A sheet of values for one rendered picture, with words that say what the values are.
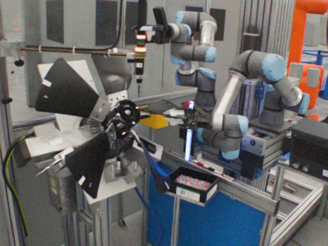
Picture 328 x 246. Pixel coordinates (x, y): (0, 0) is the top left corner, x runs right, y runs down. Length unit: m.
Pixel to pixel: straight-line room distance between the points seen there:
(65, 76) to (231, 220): 1.06
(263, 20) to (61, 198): 1.53
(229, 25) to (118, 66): 4.74
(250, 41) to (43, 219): 1.72
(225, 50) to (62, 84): 4.99
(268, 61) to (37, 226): 1.71
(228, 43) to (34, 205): 4.76
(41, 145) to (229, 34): 5.13
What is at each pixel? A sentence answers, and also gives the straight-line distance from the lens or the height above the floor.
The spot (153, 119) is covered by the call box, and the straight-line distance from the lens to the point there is 1.87.
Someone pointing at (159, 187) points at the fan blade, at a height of 0.97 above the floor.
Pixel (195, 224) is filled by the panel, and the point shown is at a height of 0.50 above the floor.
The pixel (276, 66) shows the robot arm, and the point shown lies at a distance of 1.51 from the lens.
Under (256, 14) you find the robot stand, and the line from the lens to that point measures 2.16.
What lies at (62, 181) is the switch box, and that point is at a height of 0.82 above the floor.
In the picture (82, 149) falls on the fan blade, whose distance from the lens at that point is 1.21.
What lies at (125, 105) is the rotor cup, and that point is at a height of 1.25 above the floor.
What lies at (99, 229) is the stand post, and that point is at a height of 0.60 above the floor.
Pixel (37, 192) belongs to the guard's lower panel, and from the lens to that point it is 2.19.
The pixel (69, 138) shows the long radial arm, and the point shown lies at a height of 1.12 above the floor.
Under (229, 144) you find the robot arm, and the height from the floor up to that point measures 1.10.
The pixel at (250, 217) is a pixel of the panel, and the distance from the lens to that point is 1.68.
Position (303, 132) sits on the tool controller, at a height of 1.23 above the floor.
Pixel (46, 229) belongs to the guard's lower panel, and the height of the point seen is 0.23.
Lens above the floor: 1.62
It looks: 19 degrees down
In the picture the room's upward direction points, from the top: 3 degrees clockwise
